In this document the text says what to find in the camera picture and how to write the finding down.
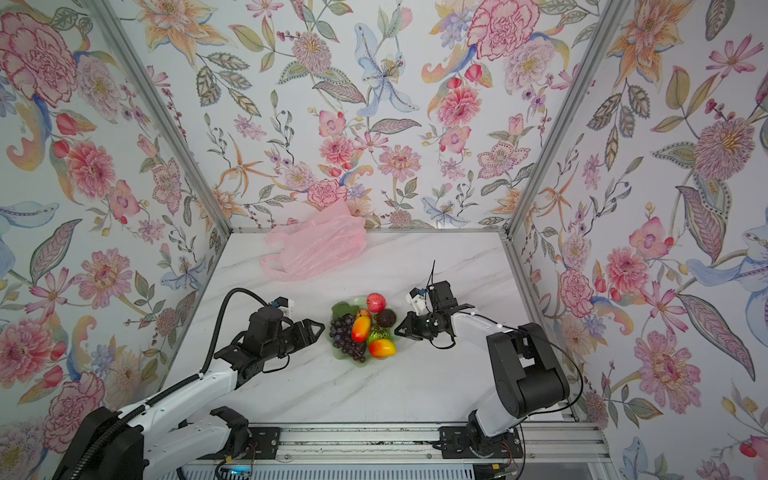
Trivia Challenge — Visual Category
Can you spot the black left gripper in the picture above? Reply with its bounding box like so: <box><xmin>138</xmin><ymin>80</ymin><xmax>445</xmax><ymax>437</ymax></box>
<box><xmin>262</xmin><ymin>317</ymin><xmax>327</xmax><ymax>363</ymax></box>

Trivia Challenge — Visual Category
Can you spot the yellow red mango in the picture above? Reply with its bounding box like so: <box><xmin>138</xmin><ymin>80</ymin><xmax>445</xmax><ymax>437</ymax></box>
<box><xmin>368</xmin><ymin>338</ymin><xmax>397</xmax><ymax>358</ymax></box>

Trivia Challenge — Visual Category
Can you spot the red apple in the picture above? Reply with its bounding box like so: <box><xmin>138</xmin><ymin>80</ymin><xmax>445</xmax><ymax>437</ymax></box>
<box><xmin>366</xmin><ymin>293</ymin><xmax>387</xmax><ymax>314</ymax></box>

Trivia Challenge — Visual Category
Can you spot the pink plastic bag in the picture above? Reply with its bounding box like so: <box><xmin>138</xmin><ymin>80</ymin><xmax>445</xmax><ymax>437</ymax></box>
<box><xmin>260</xmin><ymin>200</ymin><xmax>367</xmax><ymax>282</ymax></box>

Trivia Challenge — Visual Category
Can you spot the orange red mango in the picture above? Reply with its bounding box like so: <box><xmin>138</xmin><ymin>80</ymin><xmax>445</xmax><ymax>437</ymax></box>
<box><xmin>351</xmin><ymin>315</ymin><xmax>372</xmax><ymax>344</ymax></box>

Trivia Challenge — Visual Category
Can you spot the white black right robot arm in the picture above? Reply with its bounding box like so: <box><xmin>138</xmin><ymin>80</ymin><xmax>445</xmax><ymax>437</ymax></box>
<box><xmin>395</xmin><ymin>281</ymin><xmax>570</xmax><ymax>457</ymax></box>

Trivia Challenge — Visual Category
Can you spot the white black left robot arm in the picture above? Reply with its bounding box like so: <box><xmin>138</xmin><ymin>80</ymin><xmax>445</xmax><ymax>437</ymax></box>
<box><xmin>53</xmin><ymin>306</ymin><xmax>325</xmax><ymax>479</ymax></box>

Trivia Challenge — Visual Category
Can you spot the purple grape bunch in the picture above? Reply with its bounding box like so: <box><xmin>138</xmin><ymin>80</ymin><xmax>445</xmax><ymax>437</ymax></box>
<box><xmin>329</xmin><ymin>314</ymin><xmax>365</xmax><ymax>363</ymax></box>

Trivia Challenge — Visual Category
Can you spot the dark brown round fruit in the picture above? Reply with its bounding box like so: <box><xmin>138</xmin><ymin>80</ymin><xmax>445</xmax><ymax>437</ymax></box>
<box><xmin>375</xmin><ymin>308</ymin><xmax>397</xmax><ymax>328</ymax></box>

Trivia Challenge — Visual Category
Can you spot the green grape leaf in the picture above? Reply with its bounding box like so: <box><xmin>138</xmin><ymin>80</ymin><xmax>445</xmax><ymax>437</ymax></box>
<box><xmin>331</xmin><ymin>302</ymin><xmax>360</xmax><ymax>321</ymax></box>

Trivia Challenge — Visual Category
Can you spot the green apple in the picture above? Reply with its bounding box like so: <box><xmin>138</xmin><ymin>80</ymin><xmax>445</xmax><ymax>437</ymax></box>
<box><xmin>366</xmin><ymin>328</ymin><xmax>390</xmax><ymax>345</ymax></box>

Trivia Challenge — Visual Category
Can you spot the green plastic fruit plate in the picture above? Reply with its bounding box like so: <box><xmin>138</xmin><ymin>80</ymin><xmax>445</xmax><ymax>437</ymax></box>
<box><xmin>328</xmin><ymin>293</ymin><xmax>398</xmax><ymax>363</ymax></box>

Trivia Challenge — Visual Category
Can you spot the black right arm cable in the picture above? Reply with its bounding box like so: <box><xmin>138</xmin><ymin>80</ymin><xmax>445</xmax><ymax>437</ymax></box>
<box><xmin>428</xmin><ymin>260</ymin><xmax>585</xmax><ymax>480</ymax></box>

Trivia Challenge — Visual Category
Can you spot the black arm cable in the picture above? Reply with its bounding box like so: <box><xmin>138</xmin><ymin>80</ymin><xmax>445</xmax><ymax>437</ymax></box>
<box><xmin>70</xmin><ymin>287</ymin><xmax>271</xmax><ymax>480</ymax></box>
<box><xmin>428</xmin><ymin>260</ymin><xmax>585</xmax><ymax>480</ymax></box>

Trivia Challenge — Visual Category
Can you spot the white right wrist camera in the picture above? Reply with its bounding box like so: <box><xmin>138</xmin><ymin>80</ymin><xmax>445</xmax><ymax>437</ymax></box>
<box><xmin>407</xmin><ymin>288</ymin><xmax>429</xmax><ymax>316</ymax></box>

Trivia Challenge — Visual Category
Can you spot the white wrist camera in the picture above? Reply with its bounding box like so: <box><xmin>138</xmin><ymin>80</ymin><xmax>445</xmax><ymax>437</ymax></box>
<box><xmin>407</xmin><ymin>288</ymin><xmax>429</xmax><ymax>316</ymax></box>
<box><xmin>270</xmin><ymin>296</ymin><xmax>295</xmax><ymax>319</ymax></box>

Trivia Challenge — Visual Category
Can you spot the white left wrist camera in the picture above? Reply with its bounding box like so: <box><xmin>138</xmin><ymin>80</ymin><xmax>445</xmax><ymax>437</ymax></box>
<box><xmin>270</xmin><ymin>296</ymin><xmax>295</xmax><ymax>319</ymax></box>

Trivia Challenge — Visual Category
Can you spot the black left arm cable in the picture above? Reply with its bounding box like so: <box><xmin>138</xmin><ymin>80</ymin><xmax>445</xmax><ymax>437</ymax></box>
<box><xmin>70</xmin><ymin>287</ymin><xmax>271</xmax><ymax>480</ymax></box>

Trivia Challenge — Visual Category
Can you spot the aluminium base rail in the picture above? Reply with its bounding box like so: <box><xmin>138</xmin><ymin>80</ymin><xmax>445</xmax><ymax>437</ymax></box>
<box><xmin>179</xmin><ymin>421</ymin><xmax>610</xmax><ymax>466</ymax></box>

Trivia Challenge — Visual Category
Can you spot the aluminium corner post right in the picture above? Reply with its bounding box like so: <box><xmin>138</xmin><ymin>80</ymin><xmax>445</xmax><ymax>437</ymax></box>
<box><xmin>505</xmin><ymin>1</ymin><xmax>627</xmax><ymax>241</ymax></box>

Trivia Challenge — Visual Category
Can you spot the aluminium corner post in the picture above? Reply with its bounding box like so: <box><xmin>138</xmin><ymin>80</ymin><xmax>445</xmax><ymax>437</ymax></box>
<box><xmin>84</xmin><ymin>0</ymin><xmax>232</xmax><ymax>242</ymax></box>
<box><xmin>505</xmin><ymin>1</ymin><xmax>627</xmax><ymax>241</ymax></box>

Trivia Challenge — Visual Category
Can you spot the aluminium corner post left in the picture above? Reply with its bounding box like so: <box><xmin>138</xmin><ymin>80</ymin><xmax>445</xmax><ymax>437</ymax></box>
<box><xmin>84</xmin><ymin>0</ymin><xmax>232</xmax><ymax>242</ymax></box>

